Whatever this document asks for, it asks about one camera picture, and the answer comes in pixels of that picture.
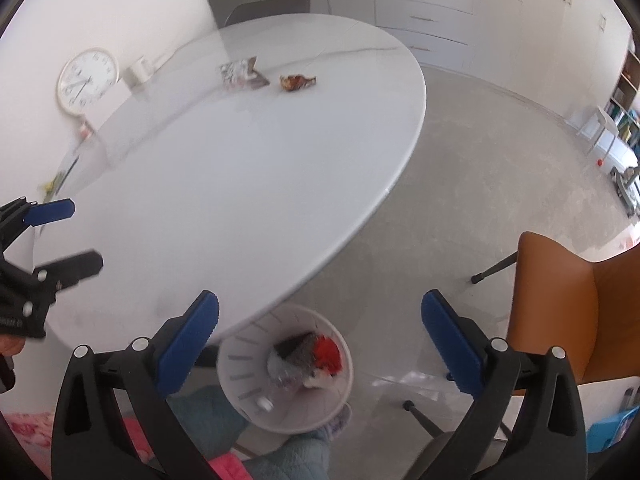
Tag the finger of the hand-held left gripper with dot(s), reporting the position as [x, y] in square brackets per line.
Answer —
[50, 211]
[75, 266]

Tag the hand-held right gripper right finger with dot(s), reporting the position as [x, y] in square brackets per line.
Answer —
[452, 345]

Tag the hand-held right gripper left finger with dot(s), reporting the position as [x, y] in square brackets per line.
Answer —
[190, 345]

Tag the white trash bin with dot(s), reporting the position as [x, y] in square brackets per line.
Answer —
[240, 360]

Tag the clear plastic packaging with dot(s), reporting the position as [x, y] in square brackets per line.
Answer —
[285, 377]

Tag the white tissue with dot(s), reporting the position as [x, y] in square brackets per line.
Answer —
[317, 380]

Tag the person's left hand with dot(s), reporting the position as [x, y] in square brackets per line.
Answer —
[10, 346]

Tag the pink floral blanket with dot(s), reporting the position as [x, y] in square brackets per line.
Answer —
[30, 435]

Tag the orange dining chair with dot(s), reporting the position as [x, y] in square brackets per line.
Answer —
[575, 310]

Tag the fluffy slipper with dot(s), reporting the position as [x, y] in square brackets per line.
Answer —
[335, 425]

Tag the person's teal quilted pants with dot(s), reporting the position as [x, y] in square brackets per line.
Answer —
[295, 460]

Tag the white cup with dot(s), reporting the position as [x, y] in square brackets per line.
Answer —
[136, 72]

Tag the blue plastic box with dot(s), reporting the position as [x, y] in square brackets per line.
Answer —
[610, 432]

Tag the silver foil wrapper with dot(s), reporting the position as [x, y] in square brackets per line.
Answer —
[235, 72]

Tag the white stool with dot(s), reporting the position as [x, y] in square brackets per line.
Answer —
[600, 125]

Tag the brown candy wrapper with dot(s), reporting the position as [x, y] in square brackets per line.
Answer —
[295, 82]

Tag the bookshelf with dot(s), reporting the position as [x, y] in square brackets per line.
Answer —
[625, 110]

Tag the white tall cupboard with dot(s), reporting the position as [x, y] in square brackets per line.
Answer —
[575, 35]

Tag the white drawer cabinet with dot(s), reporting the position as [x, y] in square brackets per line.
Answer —
[425, 10]

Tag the white wall clock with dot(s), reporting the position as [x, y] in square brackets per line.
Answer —
[87, 80]

